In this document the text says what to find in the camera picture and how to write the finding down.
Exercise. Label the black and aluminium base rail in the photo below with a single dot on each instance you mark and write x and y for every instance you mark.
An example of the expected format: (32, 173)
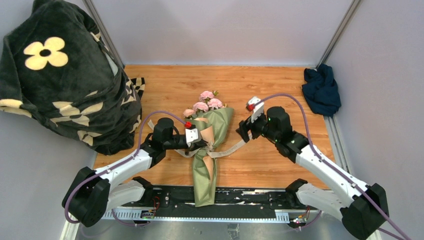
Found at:
(231, 205)

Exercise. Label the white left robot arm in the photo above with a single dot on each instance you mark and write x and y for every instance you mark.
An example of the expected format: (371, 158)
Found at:
(94, 192)

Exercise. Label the left aluminium frame post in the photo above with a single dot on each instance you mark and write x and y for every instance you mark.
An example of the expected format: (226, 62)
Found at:
(92, 10)

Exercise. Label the right aluminium frame post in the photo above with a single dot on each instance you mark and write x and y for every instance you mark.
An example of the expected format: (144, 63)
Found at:
(345, 21)

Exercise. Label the dark floral fleece blanket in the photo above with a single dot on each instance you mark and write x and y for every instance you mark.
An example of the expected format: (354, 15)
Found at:
(56, 69)

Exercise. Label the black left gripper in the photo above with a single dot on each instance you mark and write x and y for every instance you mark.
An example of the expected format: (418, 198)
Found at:
(195, 146)

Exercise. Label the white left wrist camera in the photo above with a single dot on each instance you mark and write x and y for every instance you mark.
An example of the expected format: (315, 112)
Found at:
(192, 136)

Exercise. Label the pink fake flower bunch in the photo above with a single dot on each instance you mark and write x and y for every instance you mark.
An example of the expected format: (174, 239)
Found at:
(207, 101)

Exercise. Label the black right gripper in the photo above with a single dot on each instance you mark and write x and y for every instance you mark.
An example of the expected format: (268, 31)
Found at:
(243, 129)

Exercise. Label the green and peach wrapping paper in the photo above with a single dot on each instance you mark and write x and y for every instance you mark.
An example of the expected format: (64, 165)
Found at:
(213, 128)

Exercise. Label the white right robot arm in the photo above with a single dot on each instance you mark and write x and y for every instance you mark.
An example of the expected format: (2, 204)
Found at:
(361, 208)

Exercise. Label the aluminium frame post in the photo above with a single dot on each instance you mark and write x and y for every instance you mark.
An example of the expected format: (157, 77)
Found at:
(92, 10)
(345, 21)

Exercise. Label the navy blue cloth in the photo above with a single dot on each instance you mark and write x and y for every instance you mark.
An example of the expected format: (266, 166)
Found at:
(321, 91)

